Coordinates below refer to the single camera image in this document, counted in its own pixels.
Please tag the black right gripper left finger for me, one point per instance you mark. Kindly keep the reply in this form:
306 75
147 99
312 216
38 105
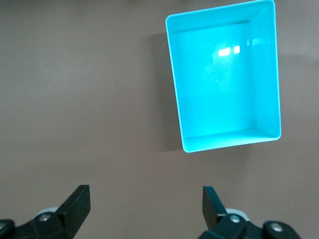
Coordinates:
72 214

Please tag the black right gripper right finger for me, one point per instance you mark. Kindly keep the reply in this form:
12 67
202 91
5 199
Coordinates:
214 216

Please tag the teal plastic bin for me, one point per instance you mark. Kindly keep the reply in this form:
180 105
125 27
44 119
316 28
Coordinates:
224 87

